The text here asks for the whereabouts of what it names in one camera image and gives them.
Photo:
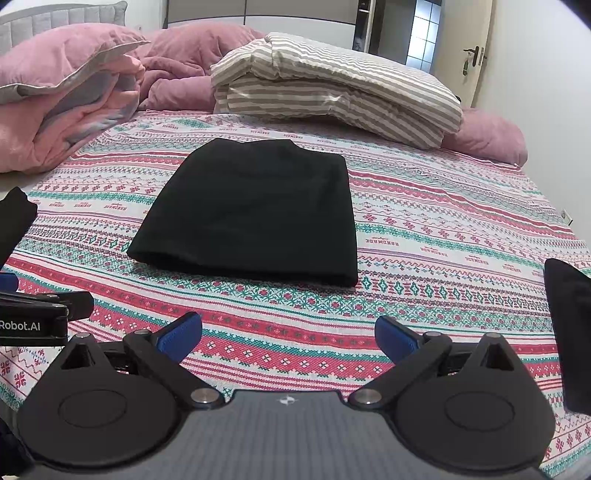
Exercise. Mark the pink grey quilt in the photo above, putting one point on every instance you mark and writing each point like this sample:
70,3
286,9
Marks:
69,120

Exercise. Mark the black pants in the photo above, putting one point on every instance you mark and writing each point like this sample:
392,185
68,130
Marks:
258,212

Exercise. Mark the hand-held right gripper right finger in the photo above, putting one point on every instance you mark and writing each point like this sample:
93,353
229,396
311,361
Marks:
397,339

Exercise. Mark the cream door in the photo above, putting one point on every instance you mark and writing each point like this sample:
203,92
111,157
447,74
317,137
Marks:
461,27

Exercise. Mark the pink blanket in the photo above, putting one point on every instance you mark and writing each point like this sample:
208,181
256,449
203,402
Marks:
184,69

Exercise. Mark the pink pillow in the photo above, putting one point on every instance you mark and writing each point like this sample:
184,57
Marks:
60,55

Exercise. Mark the striped beige quilt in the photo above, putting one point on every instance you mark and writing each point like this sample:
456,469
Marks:
341,87

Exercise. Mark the dark cloth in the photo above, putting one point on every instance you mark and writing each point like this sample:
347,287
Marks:
14,226
570,332

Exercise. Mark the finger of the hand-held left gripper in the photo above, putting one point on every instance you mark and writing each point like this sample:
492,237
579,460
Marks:
7,281
69,305

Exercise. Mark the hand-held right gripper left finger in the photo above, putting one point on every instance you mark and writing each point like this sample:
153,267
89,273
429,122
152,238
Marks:
180,334

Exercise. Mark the patterned red green bedsheet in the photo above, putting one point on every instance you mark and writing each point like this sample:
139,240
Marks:
438,258

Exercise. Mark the grey padded headboard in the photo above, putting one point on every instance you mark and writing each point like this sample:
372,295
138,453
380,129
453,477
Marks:
51,18

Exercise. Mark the white wardrobe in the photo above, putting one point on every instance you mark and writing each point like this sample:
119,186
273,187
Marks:
258,14

